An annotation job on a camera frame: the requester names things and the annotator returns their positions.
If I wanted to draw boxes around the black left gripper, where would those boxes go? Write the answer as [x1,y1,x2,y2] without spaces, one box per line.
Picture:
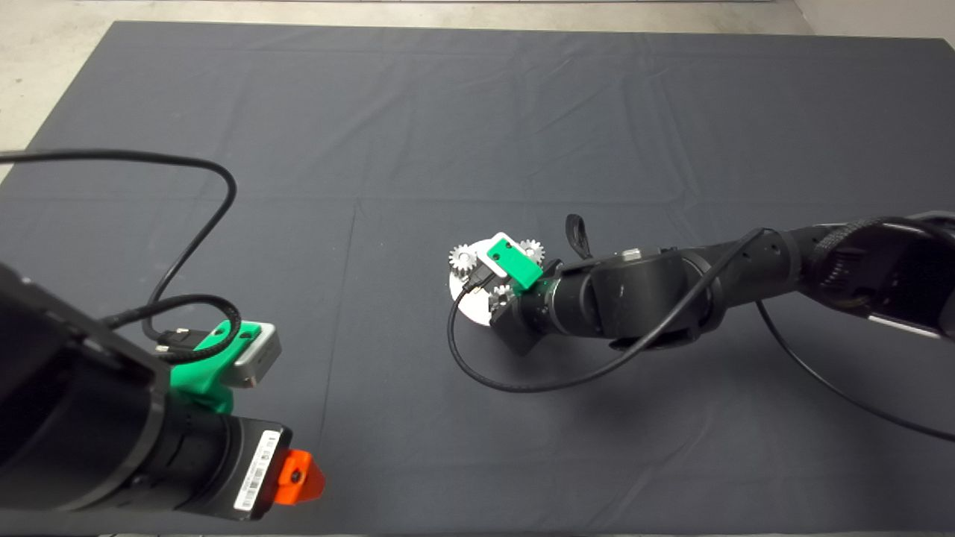
[153,412,327,521]

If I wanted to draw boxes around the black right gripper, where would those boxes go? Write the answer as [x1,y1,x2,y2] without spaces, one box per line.
[490,280,566,357]

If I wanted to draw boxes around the round metal plate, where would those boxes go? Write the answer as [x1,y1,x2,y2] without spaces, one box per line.
[448,237,545,327]

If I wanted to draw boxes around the dark grey table cloth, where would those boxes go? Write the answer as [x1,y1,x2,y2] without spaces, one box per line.
[0,21,955,535]

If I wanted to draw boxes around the green right camera mount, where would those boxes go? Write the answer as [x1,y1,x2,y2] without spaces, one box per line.
[486,237,545,293]

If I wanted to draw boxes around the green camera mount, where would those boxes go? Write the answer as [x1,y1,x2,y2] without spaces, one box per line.
[486,237,545,293]
[169,321,263,415]

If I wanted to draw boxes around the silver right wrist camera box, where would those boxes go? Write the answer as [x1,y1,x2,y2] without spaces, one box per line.
[477,232,527,278]

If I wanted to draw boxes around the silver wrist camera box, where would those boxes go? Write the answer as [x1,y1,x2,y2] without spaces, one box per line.
[222,324,283,389]
[477,232,527,278]

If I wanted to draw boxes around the thin black right camera cable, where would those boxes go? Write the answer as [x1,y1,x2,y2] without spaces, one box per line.
[447,227,955,442]

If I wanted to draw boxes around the thin black camera cable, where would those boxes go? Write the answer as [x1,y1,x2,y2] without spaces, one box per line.
[447,227,955,442]
[0,149,239,344]

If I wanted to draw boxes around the black strap loop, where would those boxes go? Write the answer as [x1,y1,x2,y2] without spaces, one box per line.
[565,213,592,260]

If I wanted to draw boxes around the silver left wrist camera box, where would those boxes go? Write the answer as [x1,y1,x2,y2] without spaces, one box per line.
[222,324,283,389]

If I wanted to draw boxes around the green left camera mount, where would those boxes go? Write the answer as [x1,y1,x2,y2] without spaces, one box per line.
[169,321,263,415]

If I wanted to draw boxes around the braided black left arm cable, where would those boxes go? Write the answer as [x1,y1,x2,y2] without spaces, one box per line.
[101,293,243,364]

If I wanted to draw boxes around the braided black arm cable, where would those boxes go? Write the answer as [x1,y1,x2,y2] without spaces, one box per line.
[810,215,955,254]
[101,293,243,364]

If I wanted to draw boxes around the thin black left camera cable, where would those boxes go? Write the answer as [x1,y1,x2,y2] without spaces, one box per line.
[0,149,239,344]

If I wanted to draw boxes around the braided black right arm cable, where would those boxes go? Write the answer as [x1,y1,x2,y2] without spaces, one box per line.
[810,215,955,254]

